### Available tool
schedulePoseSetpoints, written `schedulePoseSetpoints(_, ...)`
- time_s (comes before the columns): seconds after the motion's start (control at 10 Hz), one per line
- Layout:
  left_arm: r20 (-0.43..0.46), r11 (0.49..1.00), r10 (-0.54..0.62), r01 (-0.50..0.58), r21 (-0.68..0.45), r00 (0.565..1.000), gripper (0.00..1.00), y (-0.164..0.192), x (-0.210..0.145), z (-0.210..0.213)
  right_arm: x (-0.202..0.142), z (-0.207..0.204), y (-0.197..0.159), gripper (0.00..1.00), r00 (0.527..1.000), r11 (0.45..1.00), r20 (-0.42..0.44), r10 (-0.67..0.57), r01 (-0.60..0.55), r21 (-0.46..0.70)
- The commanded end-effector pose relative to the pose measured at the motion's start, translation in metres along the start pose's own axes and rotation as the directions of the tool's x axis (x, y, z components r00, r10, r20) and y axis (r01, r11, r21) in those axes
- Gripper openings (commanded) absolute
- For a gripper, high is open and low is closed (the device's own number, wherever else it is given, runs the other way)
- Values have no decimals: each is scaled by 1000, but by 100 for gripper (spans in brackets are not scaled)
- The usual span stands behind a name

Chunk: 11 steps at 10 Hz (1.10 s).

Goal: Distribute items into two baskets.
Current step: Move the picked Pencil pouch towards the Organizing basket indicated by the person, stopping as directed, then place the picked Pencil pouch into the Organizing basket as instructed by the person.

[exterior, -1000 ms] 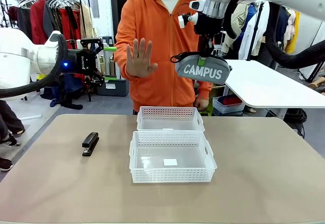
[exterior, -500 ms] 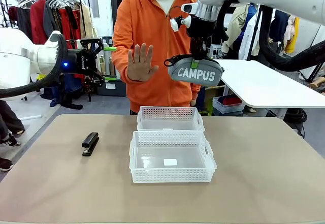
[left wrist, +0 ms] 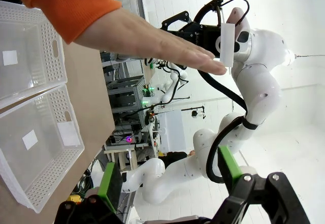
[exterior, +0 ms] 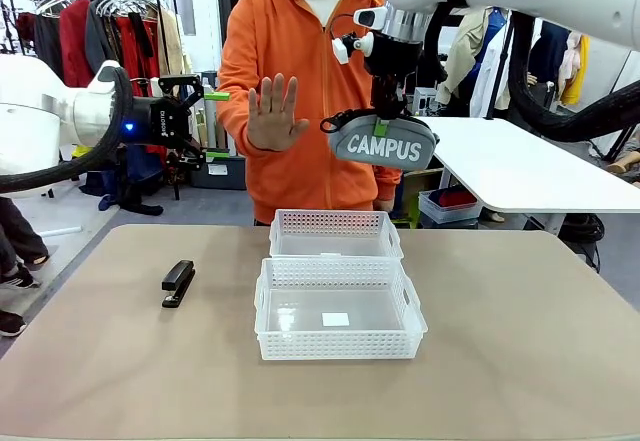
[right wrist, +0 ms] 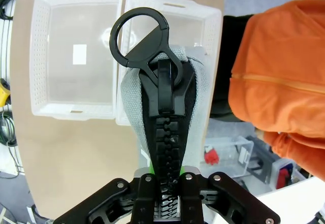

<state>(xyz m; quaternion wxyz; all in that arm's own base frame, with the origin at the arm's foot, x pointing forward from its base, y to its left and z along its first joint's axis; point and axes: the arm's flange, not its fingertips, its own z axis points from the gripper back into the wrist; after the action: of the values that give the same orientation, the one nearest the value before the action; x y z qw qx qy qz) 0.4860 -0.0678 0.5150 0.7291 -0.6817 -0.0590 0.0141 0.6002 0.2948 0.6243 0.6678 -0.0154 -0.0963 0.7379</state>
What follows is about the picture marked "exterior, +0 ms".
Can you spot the person's right forearm orange sleeve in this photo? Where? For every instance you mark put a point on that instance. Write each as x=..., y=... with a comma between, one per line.
x=235, y=136

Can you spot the figure in navy top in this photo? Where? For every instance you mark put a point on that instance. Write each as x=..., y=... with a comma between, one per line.
x=550, y=56

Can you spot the brown cardboard box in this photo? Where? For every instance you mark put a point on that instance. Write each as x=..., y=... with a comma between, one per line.
x=420, y=181

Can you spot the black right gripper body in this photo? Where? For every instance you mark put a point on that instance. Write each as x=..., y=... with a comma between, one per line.
x=395, y=58

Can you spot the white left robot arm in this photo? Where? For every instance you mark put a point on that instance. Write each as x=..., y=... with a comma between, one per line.
x=30, y=111

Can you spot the person's left hand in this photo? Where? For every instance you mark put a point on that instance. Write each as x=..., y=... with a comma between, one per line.
x=385, y=205

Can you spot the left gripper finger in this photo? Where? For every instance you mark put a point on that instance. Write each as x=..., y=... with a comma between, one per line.
x=190, y=157
x=187, y=88

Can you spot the black stapler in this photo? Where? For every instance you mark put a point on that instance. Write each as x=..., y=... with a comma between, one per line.
x=177, y=283

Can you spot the clear perforated plastic basket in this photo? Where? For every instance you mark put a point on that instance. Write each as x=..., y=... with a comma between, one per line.
x=330, y=223
x=340, y=346

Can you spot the beige hanging garment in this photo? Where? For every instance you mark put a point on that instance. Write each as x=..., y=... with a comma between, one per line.
x=172, y=46

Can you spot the grey CAMPUS pencil pouch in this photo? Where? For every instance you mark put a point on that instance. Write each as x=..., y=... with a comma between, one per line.
x=385, y=148

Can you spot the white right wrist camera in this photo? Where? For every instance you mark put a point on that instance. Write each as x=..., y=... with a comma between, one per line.
x=347, y=46

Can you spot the red hanging jacket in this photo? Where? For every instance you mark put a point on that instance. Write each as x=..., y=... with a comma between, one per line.
x=75, y=36

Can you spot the person's orange hoodie torso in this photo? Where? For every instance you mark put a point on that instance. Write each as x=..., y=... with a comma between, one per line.
x=310, y=171

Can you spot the grey labelled floor box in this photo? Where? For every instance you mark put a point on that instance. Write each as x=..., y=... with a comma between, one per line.
x=225, y=176

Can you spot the white side table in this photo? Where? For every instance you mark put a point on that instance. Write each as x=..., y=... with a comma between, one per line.
x=525, y=171

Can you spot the grey plastic storage bin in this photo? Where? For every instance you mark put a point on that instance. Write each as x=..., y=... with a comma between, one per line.
x=450, y=215

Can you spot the person's left forearm orange sleeve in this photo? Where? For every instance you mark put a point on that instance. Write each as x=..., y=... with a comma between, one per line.
x=387, y=183

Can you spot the red hanging dress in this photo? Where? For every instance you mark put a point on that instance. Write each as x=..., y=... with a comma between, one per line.
x=135, y=61

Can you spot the dark grey hanging jacket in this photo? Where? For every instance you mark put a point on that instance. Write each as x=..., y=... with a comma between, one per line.
x=100, y=36

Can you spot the beige mannequin limb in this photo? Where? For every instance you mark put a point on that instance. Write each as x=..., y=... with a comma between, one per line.
x=625, y=161

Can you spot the black sneaker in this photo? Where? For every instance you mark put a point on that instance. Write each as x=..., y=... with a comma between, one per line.
x=7, y=323
x=17, y=278

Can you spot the person's right hand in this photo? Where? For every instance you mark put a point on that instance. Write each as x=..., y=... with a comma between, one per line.
x=272, y=121

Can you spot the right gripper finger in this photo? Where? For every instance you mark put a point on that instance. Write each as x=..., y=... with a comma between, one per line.
x=401, y=96
x=382, y=106

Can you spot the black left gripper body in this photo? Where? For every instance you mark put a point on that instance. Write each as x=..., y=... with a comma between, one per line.
x=162, y=121

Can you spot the dark blue cloth pile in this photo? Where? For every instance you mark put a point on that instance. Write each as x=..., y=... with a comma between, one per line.
x=125, y=196

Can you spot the white hanging coat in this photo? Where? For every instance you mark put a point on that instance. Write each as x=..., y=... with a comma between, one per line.
x=495, y=76

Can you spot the yellow hanging garment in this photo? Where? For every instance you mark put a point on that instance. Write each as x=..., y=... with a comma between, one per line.
x=577, y=71

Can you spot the white computer case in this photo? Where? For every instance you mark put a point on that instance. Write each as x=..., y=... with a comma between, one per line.
x=425, y=101

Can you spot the white pipe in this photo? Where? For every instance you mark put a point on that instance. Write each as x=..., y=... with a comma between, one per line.
x=60, y=231

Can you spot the bystander's dark trouser leg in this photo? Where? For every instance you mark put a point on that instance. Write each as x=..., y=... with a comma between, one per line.
x=20, y=231

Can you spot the dark maroon hanging garment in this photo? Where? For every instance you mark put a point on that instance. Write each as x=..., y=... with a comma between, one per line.
x=42, y=36

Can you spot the red cloth in bin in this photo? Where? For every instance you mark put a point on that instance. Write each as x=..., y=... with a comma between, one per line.
x=457, y=198

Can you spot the mannequin with beige coat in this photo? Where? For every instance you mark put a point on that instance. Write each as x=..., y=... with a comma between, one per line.
x=467, y=51

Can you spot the lime green frame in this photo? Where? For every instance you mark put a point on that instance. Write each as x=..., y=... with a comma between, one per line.
x=411, y=211

